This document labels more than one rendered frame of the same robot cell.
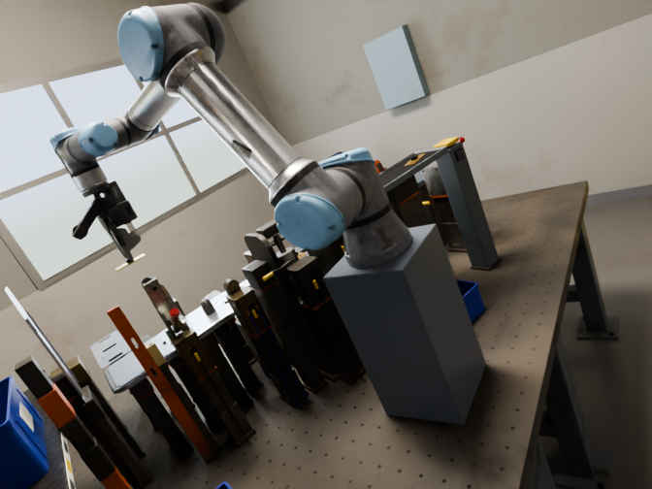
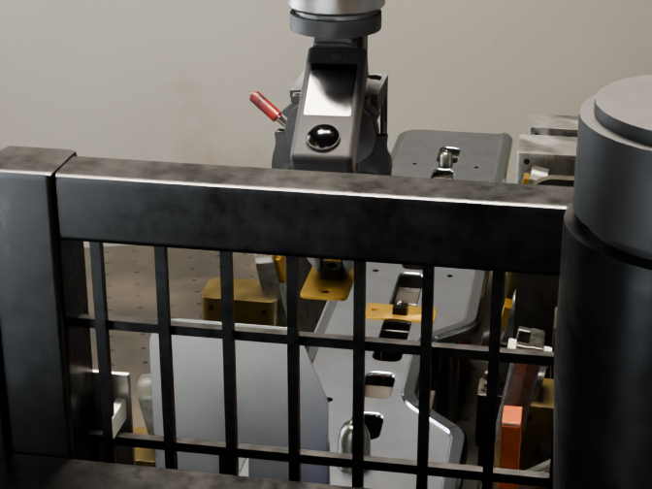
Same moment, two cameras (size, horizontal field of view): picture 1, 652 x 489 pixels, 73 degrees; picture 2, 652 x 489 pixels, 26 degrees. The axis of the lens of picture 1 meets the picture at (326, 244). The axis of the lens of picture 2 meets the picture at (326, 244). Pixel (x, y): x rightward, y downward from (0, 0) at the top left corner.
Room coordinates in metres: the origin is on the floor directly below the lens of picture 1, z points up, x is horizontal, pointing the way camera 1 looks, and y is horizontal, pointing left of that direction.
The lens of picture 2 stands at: (0.55, 1.32, 1.73)
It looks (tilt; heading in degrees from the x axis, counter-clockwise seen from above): 23 degrees down; 310
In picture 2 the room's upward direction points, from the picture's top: straight up
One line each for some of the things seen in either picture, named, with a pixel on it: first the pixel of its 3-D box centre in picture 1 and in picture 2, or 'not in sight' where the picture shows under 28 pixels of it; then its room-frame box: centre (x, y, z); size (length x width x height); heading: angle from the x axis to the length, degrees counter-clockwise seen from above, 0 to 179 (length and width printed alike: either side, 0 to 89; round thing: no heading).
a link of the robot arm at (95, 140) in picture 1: (99, 140); not in sight; (1.18, 0.40, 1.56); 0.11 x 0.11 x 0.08; 51
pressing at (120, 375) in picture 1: (300, 253); (396, 309); (1.46, 0.10, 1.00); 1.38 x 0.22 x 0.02; 119
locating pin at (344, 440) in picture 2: (208, 308); (353, 449); (1.28, 0.41, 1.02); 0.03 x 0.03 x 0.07
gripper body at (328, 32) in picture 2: (110, 207); (337, 83); (1.23, 0.49, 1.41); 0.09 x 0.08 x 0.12; 120
